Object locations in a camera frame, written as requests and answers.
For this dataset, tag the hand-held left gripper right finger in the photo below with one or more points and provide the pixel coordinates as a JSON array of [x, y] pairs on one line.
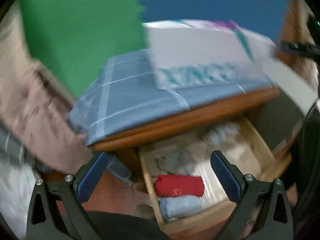
[[225, 175]]

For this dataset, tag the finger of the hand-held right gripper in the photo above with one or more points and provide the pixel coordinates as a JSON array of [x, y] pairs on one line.
[[297, 47]]

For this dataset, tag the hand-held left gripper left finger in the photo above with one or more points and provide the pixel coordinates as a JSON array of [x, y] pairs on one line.
[[92, 175]]

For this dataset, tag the red underwear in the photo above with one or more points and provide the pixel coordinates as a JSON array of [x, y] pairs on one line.
[[180, 186]]

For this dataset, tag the light blue underwear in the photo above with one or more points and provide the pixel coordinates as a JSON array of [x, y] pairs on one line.
[[180, 206]]

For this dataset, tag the wooden drawer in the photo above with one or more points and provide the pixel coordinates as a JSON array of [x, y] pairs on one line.
[[187, 225]]

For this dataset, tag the purple bra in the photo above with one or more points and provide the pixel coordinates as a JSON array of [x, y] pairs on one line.
[[225, 25]]

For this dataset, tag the white cardboard box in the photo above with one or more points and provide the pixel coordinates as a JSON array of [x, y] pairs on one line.
[[200, 50]]

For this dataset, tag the blue grey folded underwear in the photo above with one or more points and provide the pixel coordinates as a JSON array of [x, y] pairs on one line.
[[222, 135]]

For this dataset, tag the dark grey cloth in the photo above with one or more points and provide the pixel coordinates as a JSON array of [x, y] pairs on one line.
[[120, 227]]

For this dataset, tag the wooden nightstand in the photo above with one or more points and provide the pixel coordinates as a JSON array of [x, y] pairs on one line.
[[175, 125]]

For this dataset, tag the white bedsheet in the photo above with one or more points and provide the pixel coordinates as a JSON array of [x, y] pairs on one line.
[[15, 200]]

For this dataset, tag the grey checked blanket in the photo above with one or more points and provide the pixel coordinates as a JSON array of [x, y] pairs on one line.
[[12, 145]]

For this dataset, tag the blue checked cloth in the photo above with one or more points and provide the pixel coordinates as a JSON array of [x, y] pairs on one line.
[[137, 100]]

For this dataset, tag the beige floral curtain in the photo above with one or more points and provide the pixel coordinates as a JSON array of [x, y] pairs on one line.
[[32, 100]]

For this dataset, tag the blue foam mat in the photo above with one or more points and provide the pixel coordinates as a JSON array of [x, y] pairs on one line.
[[212, 0]]

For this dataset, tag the green foam mat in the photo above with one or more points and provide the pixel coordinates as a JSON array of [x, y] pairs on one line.
[[75, 30]]

